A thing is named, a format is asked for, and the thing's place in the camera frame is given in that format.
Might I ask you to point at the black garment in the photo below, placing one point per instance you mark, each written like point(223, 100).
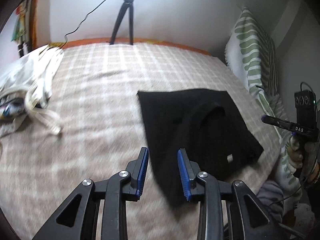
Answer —
point(207, 124)

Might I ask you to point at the colourful hanging clothes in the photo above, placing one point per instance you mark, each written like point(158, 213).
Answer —
point(25, 30)

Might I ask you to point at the beige checked bed blanket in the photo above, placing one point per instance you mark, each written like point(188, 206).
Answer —
point(95, 93)

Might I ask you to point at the cream canvas tote bag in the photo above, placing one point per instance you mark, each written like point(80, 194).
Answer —
point(26, 87)

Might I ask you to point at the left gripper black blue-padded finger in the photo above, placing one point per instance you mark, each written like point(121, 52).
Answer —
point(227, 210)
point(77, 216)

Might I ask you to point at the grey gloved right hand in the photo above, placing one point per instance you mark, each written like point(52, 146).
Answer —
point(296, 155)

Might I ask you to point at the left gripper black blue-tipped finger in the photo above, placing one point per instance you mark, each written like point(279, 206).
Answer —
point(278, 122)

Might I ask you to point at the green striped white pillow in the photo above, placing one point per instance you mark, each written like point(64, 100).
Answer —
point(251, 56)

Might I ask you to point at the black sleeved right forearm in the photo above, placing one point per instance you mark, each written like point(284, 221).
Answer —
point(312, 189)

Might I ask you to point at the grey zebra patterned leg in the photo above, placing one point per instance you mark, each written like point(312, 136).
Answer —
point(270, 195)

